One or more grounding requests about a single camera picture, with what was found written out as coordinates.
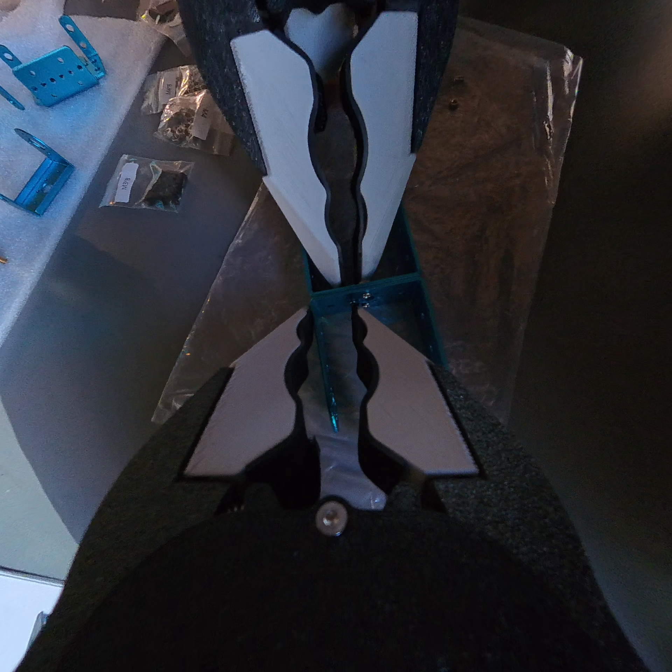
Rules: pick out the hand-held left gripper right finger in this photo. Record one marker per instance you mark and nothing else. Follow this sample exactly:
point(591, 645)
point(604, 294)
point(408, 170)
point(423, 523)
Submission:
point(420, 420)

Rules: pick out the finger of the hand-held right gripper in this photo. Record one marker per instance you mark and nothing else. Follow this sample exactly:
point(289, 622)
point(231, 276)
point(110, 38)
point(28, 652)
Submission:
point(388, 105)
point(278, 115)

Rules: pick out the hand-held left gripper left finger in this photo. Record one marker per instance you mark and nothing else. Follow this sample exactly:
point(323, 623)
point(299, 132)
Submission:
point(246, 414)

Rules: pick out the blue H-shaped metal bracket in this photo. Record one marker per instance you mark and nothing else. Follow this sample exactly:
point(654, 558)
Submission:
point(336, 307)

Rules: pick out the clear plastic bag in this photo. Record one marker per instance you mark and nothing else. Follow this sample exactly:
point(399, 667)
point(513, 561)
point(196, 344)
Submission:
point(498, 183)

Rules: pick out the group of small zip bags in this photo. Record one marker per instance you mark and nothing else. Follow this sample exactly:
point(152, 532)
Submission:
point(152, 183)

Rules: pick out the white foam sheet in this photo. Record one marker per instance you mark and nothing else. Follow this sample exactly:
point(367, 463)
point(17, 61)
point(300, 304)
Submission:
point(78, 136)

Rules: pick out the white instruction booklet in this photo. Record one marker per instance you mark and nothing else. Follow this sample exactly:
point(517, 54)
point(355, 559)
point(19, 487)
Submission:
point(21, 614)

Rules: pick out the blue perforated U bracket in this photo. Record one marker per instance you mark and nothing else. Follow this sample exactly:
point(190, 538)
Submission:
point(57, 76)

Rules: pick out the blue long U bracket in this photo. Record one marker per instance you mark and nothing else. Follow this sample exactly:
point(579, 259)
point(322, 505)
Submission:
point(47, 178)

